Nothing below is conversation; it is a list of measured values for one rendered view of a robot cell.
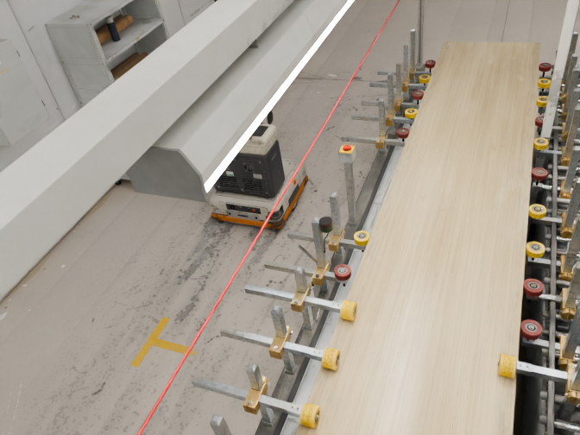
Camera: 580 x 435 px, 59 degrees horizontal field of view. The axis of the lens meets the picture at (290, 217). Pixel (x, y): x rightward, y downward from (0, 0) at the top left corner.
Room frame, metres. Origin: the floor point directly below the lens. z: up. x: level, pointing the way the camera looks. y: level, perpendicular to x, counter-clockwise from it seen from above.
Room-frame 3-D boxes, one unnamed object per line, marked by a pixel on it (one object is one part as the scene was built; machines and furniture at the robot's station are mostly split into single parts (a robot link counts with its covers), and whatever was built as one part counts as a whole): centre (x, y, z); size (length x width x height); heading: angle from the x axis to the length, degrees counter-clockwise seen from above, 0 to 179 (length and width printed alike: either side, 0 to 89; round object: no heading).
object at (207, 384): (1.09, 0.28, 0.95); 0.50 x 0.04 x 0.04; 62
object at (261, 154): (3.37, 0.25, 0.59); 0.55 x 0.34 x 0.83; 62
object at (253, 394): (1.09, 0.25, 0.95); 0.14 x 0.06 x 0.05; 152
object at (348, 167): (2.23, -0.36, 0.93); 0.05 x 0.05 x 0.45; 62
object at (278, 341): (1.31, 0.13, 0.95); 0.14 x 0.06 x 0.05; 152
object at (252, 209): (3.15, 0.34, 0.23); 0.41 x 0.02 x 0.08; 62
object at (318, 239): (1.77, -0.11, 0.93); 0.04 x 0.04 x 0.48; 62
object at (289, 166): (3.45, 0.21, 0.16); 0.67 x 0.64 x 0.25; 152
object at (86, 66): (4.46, 1.18, 0.78); 0.90 x 0.45 x 1.55; 152
